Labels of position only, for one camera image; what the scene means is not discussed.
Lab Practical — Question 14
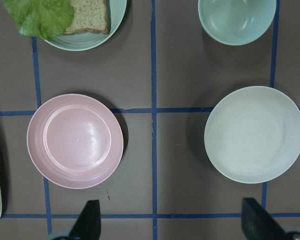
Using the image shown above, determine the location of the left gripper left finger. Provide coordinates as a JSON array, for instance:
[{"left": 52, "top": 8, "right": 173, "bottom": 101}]
[{"left": 68, "top": 200, "right": 101, "bottom": 238}]

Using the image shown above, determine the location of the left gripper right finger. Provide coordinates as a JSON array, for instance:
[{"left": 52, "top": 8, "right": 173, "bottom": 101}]
[{"left": 241, "top": 197, "right": 290, "bottom": 240}]

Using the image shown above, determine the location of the pink plate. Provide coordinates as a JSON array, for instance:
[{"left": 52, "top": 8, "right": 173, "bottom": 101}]
[{"left": 26, "top": 93, "right": 124, "bottom": 189}]

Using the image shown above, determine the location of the beige plate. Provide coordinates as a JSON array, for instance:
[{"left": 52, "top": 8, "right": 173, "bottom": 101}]
[{"left": 204, "top": 86, "right": 300, "bottom": 184}]

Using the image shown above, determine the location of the green plate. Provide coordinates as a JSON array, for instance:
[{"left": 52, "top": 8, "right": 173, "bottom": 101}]
[{"left": 45, "top": 0, "right": 127, "bottom": 52}]

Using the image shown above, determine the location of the green bowl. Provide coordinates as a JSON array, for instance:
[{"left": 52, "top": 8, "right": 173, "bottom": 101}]
[{"left": 197, "top": 0, "right": 277, "bottom": 46}]

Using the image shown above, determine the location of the bread slice on plate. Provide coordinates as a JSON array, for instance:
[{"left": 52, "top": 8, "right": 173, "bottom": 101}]
[{"left": 63, "top": 0, "right": 111, "bottom": 35}]

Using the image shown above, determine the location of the green lettuce leaf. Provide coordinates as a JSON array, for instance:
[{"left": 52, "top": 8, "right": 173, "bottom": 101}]
[{"left": 3, "top": 0, "right": 75, "bottom": 40}]

